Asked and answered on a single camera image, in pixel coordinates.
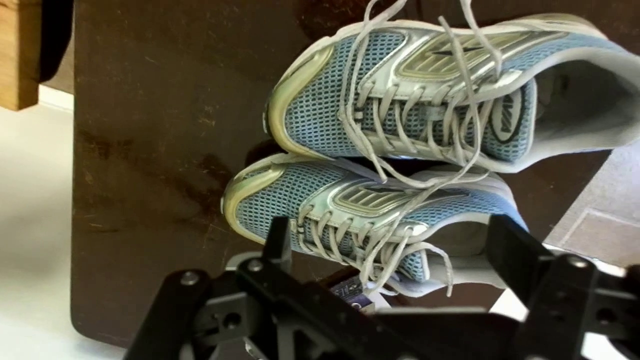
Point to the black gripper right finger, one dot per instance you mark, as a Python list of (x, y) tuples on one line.
[(527, 267)]

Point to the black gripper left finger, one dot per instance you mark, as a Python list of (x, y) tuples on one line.
[(301, 297)]

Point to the blue grey running shoe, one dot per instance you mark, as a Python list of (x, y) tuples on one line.
[(293, 192), (321, 113)]

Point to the light wooden bench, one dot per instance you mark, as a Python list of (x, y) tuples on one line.
[(17, 53)]

